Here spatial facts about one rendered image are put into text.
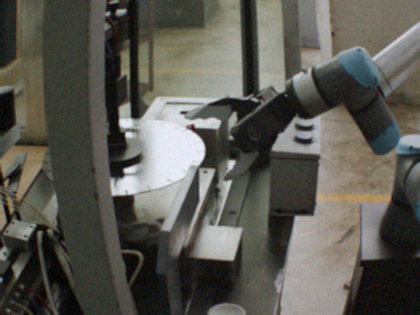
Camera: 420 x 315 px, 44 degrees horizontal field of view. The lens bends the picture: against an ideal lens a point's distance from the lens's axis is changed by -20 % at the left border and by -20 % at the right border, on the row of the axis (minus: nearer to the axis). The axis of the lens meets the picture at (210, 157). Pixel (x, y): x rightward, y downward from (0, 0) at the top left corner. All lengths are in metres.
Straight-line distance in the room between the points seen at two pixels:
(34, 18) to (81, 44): 1.29
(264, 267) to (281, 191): 0.21
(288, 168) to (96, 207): 0.90
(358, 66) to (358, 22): 3.23
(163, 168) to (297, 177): 0.32
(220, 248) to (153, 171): 0.18
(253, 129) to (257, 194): 0.52
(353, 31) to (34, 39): 2.88
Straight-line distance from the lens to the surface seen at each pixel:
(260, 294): 1.11
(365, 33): 4.18
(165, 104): 1.53
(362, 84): 0.93
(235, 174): 1.07
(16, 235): 1.07
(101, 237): 0.45
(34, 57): 1.70
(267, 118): 0.96
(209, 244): 1.13
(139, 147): 1.17
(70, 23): 0.39
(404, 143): 1.20
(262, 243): 1.26
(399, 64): 1.10
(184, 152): 1.16
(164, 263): 0.83
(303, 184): 1.32
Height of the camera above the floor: 1.44
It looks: 26 degrees down
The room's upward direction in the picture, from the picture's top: 1 degrees counter-clockwise
